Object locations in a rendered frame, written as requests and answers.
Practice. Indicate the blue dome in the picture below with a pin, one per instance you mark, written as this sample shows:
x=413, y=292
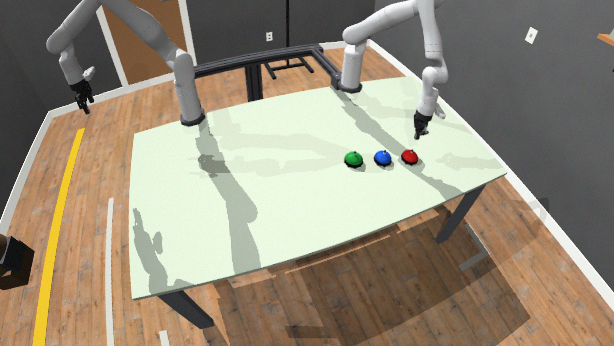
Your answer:
x=382, y=158

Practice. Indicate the red bell dome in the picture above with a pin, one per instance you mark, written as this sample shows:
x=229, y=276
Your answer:
x=409, y=157

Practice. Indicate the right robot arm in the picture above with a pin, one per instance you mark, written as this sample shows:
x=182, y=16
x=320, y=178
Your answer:
x=147, y=28

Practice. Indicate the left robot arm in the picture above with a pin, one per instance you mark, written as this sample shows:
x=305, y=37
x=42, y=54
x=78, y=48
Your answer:
x=385, y=19

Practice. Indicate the green bell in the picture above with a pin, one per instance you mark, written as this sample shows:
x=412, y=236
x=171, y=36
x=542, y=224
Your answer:
x=353, y=159

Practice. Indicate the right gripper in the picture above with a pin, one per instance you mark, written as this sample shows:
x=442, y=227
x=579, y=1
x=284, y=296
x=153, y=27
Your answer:
x=81, y=88

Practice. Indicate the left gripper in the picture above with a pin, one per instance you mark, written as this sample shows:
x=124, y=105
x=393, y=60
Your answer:
x=421, y=124

